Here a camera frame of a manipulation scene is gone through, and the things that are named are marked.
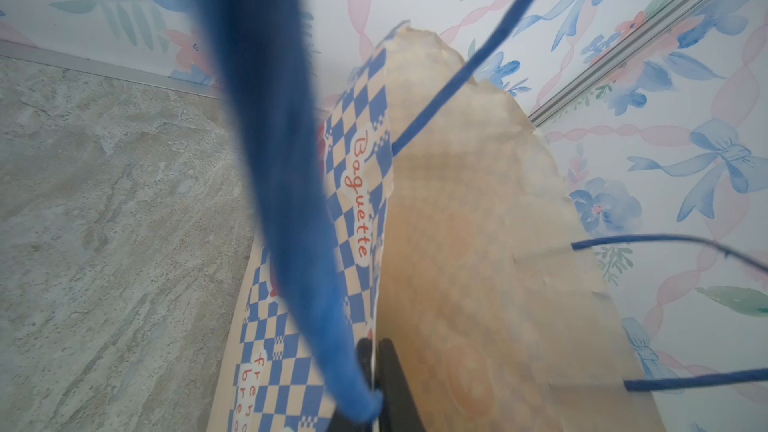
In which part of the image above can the blue checkered paper bag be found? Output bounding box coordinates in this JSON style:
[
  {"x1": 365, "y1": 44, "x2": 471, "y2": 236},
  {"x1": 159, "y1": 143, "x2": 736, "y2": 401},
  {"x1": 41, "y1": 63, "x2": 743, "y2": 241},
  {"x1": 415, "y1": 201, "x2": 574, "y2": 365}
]
[{"x1": 179, "y1": 0, "x2": 768, "y2": 432}]

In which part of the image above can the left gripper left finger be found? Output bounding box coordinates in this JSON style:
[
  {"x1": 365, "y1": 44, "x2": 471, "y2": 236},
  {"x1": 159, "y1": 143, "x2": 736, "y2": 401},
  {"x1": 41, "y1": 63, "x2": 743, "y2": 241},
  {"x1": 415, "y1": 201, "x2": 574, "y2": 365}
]
[{"x1": 327, "y1": 338, "x2": 375, "y2": 432}]

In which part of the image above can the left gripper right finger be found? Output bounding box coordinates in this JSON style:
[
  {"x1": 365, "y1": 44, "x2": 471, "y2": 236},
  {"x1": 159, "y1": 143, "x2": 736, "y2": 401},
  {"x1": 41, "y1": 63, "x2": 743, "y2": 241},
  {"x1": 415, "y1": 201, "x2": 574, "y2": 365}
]
[{"x1": 375, "y1": 338, "x2": 426, "y2": 432}]

